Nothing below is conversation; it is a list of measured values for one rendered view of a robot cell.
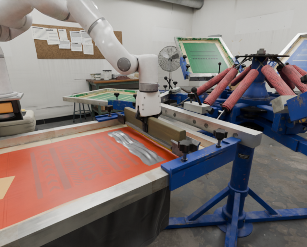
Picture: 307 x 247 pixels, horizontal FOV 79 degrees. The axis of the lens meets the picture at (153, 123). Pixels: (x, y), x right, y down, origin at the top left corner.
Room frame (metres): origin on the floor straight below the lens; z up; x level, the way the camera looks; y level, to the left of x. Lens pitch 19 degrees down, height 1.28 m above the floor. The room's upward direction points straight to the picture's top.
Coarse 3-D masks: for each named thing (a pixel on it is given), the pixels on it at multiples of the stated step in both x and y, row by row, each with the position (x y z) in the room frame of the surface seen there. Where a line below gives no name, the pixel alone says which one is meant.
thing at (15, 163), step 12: (132, 132) 0.83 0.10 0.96; (48, 144) 0.70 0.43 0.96; (60, 144) 0.70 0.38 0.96; (120, 144) 0.70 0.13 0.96; (0, 156) 0.59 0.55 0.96; (12, 156) 0.59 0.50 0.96; (24, 156) 0.59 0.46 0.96; (0, 168) 0.52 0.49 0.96; (12, 168) 0.52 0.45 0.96; (24, 168) 0.52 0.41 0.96
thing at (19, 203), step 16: (144, 144) 0.70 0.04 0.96; (16, 176) 0.47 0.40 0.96; (112, 176) 0.47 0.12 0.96; (128, 176) 0.47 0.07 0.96; (16, 192) 0.40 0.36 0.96; (32, 192) 0.40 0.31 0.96; (64, 192) 0.40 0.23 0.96; (80, 192) 0.40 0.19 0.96; (0, 208) 0.35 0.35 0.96; (16, 208) 0.35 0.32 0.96; (32, 208) 0.35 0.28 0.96; (48, 208) 0.35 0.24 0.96; (0, 224) 0.30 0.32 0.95
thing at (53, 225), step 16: (64, 128) 0.79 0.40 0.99; (80, 128) 0.83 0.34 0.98; (96, 128) 0.87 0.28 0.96; (0, 144) 0.66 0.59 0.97; (16, 144) 0.68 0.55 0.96; (208, 144) 0.66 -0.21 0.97; (144, 176) 0.42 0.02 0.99; (160, 176) 0.42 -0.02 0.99; (112, 192) 0.36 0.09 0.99; (128, 192) 0.36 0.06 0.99; (144, 192) 0.39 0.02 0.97; (64, 208) 0.31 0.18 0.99; (80, 208) 0.31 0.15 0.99; (96, 208) 0.32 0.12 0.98; (112, 208) 0.34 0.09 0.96; (32, 224) 0.27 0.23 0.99; (48, 224) 0.27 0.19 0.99; (64, 224) 0.28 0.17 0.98; (80, 224) 0.30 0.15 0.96; (0, 240) 0.24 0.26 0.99; (16, 240) 0.24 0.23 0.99; (32, 240) 0.25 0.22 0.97; (48, 240) 0.26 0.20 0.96
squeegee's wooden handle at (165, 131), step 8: (128, 112) 0.86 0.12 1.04; (128, 120) 0.87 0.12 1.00; (136, 120) 0.80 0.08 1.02; (152, 120) 0.70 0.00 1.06; (160, 120) 0.69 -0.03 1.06; (152, 128) 0.70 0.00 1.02; (160, 128) 0.66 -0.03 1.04; (168, 128) 0.62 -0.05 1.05; (176, 128) 0.60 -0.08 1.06; (160, 136) 0.66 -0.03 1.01; (168, 136) 0.62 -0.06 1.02; (176, 136) 0.58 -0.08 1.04; (184, 136) 0.58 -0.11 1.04
